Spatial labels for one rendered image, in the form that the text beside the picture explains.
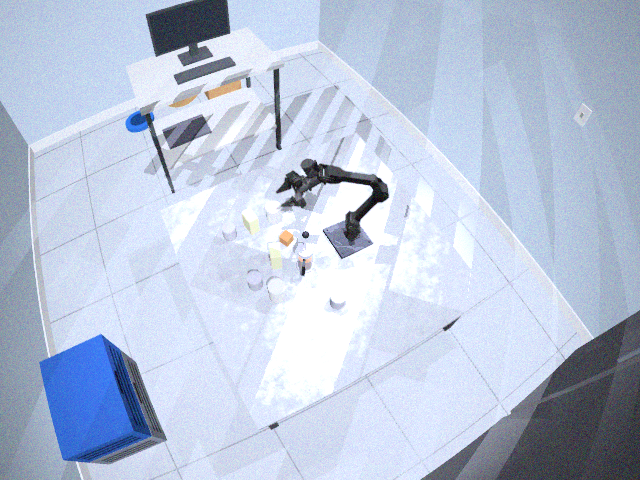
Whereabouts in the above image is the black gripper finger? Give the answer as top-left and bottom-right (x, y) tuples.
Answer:
(276, 177), (292, 194)
(280, 195), (300, 207)

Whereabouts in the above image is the glass french press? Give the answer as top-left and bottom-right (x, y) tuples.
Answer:
(296, 231), (314, 277)

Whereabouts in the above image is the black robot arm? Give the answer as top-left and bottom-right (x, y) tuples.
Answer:
(288, 158), (389, 241)

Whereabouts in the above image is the orange cube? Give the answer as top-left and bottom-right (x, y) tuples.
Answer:
(279, 230), (294, 247)

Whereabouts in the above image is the grey cylinder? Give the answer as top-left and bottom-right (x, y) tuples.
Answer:
(221, 222), (237, 241)
(247, 270), (263, 291)
(330, 289), (347, 310)

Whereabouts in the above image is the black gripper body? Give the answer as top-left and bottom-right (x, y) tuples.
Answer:
(286, 173), (312, 208)

